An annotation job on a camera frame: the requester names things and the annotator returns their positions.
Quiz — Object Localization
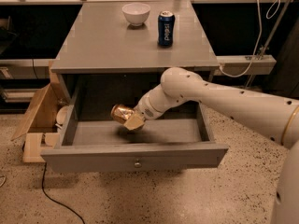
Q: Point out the grey open top drawer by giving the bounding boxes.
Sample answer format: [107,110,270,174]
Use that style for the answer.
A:
[40,73,229,174]

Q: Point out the white ceramic bowl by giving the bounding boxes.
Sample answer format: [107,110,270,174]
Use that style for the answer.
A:
[122,2,150,26]

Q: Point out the grey cabinet with top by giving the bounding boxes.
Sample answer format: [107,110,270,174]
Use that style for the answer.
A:
[51,0,218,98]

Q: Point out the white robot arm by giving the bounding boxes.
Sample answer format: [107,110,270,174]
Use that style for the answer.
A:
[124,67,299,224]

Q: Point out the black floor cable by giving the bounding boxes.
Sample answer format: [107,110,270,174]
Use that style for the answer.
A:
[41,161,86,224]

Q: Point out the slanted metal pole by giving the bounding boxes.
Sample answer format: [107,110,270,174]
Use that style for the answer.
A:
[241,0,292,88]

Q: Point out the round metal drawer knob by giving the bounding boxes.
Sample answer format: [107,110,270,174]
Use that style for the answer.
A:
[134,161,142,168]

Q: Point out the open cardboard box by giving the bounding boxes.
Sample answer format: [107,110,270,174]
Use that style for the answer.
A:
[11,62,69,163]

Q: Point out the blue Pepsi can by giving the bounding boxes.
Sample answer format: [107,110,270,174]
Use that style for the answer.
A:
[158,10,176,47]

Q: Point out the white plates in box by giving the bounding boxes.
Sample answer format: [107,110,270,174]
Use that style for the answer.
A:
[55,105,68,129]

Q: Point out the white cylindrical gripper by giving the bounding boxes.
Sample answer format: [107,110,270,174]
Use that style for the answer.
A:
[124,94,162,131]

